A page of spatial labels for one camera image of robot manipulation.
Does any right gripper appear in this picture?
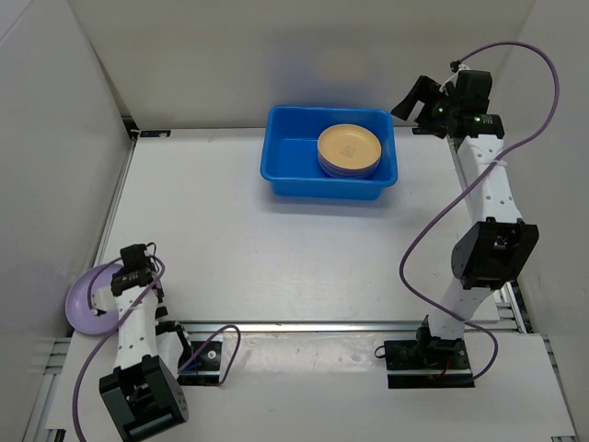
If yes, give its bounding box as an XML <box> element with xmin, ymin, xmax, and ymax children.
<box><xmin>391</xmin><ymin>76</ymin><xmax>460</xmax><ymax>140</ymax></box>

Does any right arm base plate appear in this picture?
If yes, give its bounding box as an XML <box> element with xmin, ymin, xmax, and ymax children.
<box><xmin>374</xmin><ymin>340</ymin><xmax>475</xmax><ymax>390</ymax></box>

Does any left aluminium rail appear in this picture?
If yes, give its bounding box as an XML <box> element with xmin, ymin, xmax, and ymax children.
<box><xmin>20</xmin><ymin>130</ymin><xmax>138</xmax><ymax>441</ymax></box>

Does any pink plate front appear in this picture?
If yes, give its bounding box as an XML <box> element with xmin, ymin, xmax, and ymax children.
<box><xmin>318</xmin><ymin>158</ymin><xmax>379</xmax><ymax>179</ymax></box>

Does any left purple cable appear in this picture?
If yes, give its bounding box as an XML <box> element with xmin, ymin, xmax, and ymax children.
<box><xmin>71</xmin><ymin>256</ymin><xmax>243</xmax><ymax>442</ymax></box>

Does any yellow plate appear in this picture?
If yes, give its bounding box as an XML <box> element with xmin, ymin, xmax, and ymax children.
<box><xmin>318</xmin><ymin>124</ymin><xmax>382</xmax><ymax>170</ymax></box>

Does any blue plastic bin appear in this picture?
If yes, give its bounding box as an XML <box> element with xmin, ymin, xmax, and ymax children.
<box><xmin>260</xmin><ymin>105</ymin><xmax>398</xmax><ymax>200</ymax></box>

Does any purple plate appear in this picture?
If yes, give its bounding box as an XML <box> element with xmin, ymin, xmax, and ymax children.
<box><xmin>65</xmin><ymin>263</ymin><xmax>122</xmax><ymax>336</ymax></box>

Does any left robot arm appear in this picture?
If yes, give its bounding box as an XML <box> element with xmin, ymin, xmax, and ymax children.
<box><xmin>87</xmin><ymin>243</ymin><xmax>194</xmax><ymax>441</ymax></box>

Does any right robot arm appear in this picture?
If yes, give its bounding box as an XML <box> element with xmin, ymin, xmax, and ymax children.
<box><xmin>384</xmin><ymin>70</ymin><xmax>539</xmax><ymax>370</ymax></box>

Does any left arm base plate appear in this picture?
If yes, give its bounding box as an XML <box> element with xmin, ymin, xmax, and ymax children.
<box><xmin>178</xmin><ymin>338</ymin><xmax>223</xmax><ymax>387</ymax></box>

